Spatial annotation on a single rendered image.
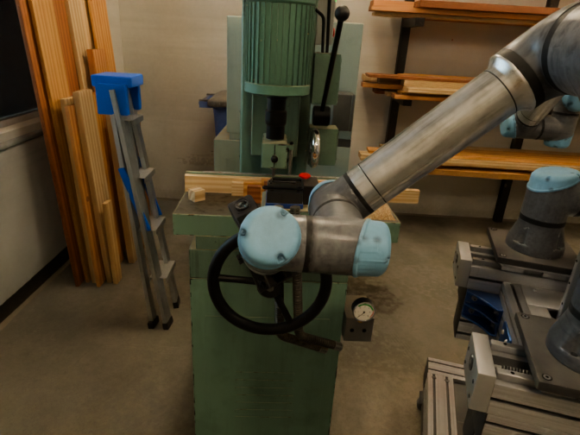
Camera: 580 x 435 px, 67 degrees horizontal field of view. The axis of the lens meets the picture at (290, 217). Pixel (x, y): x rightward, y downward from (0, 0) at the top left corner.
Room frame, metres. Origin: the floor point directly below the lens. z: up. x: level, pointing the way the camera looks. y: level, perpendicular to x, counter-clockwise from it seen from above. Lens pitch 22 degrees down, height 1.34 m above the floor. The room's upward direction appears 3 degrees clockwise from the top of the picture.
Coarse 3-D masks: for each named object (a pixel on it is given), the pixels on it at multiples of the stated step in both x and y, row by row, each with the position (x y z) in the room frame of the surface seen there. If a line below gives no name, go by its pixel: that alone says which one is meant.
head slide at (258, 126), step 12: (252, 96) 1.31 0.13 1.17; (264, 96) 1.31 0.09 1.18; (252, 108) 1.30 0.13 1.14; (264, 108) 1.31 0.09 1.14; (288, 108) 1.31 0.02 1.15; (252, 120) 1.30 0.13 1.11; (264, 120) 1.31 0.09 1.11; (288, 120) 1.31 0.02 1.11; (252, 132) 1.30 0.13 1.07; (264, 132) 1.31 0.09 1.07; (288, 132) 1.31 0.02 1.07; (252, 144) 1.30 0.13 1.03; (288, 156) 1.31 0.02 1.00
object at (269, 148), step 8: (264, 136) 1.25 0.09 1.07; (264, 144) 1.17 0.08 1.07; (272, 144) 1.17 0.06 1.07; (280, 144) 1.17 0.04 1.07; (264, 152) 1.17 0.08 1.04; (272, 152) 1.17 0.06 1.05; (280, 152) 1.17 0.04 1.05; (264, 160) 1.17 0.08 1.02; (280, 160) 1.17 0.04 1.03; (272, 168) 1.21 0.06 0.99
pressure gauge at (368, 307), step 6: (360, 300) 1.02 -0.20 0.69; (366, 300) 1.02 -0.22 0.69; (354, 306) 1.01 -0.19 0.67; (360, 306) 1.01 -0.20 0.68; (366, 306) 1.01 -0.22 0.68; (372, 306) 1.01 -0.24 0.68; (354, 312) 1.01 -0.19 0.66; (360, 312) 1.01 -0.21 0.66; (366, 312) 1.01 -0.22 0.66; (372, 312) 1.01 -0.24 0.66; (360, 318) 1.01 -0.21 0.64; (366, 318) 1.01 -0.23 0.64
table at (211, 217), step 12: (216, 192) 1.22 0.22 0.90; (180, 204) 1.12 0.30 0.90; (192, 204) 1.12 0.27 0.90; (204, 204) 1.13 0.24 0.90; (216, 204) 1.13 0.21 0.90; (228, 204) 1.14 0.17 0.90; (180, 216) 1.04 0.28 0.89; (192, 216) 1.05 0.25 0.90; (204, 216) 1.05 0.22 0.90; (216, 216) 1.05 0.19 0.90; (228, 216) 1.05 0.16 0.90; (180, 228) 1.04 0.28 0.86; (192, 228) 1.05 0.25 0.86; (204, 228) 1.05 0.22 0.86; (216, 228) 1.05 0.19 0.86; (228, 228) 1.05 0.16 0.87; (396, 228) 1.08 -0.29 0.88; (396, 240) 1.08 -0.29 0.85
